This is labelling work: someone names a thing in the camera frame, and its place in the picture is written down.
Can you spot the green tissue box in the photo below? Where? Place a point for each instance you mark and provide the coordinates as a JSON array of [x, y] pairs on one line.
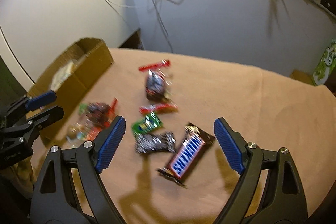
[[325, 66]]

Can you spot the brown cardboard box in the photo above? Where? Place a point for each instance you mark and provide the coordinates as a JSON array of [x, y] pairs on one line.
[[87, 60]]

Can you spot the clear red-ended prune packet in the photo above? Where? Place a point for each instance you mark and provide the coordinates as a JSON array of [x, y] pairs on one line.
[[157, 88]]

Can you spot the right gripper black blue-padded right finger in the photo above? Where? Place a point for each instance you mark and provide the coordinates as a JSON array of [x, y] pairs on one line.
[[283, 199]]

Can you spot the black white candy wrapper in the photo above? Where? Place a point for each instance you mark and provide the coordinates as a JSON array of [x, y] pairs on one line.
[[150, 143]]

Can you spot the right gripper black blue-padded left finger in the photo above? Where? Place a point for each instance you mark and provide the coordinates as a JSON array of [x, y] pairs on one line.
[[55, 199]]

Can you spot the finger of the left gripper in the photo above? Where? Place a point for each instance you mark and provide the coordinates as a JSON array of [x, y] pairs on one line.
[[28, 132], [25, 104]]

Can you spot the small clear dark snack bag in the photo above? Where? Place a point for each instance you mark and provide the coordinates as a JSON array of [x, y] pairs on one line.
[[97, 114]]

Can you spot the green candy packet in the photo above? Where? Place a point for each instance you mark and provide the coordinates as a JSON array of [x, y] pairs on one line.
[[149, 123]]

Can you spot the Snickers bar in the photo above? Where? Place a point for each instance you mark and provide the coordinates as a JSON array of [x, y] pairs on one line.
[[193, 146]]

